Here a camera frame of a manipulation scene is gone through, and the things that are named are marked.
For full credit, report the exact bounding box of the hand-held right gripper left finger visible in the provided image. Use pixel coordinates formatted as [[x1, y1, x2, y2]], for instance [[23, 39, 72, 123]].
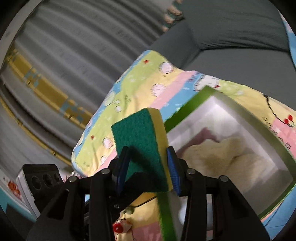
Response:
[[26, 146, 130, 241]]

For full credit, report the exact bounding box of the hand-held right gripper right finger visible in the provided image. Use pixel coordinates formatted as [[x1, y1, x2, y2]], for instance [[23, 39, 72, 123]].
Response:
[[167, 146, 271, 241]]

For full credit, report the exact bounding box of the green yellow sponge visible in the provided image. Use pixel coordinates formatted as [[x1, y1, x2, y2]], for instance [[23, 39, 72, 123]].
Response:
[[111, 108, 173, 193]]

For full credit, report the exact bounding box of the green box white inside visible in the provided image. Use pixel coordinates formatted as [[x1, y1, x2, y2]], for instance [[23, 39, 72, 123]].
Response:
[[157, 86, 296, 241]]

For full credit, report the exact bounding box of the pink cloth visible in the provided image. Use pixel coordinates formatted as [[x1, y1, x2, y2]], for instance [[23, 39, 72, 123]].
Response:
[[176, 127, 222, 158]]

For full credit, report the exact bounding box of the cream fluffy towel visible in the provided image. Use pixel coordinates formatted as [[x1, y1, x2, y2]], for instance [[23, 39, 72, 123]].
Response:
[[183, 137, 280, 186]]

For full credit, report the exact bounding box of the cartoon printed bedsheet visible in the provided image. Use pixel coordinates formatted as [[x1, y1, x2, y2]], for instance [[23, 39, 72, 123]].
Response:
[[70, 9, 296, 241]]

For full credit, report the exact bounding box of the patterned white cloth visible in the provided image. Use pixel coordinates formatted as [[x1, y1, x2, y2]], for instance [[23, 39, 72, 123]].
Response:
[[162, 0, 185, 32]]

